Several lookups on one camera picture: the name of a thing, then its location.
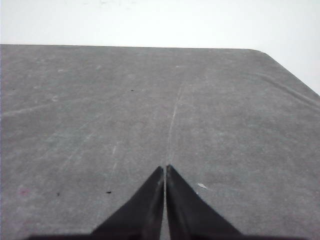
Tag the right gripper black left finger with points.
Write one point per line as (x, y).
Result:
(140, 218)

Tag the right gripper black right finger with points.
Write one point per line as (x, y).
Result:
(191, 218)

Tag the grey table cloth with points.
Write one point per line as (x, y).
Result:
(82, 127)

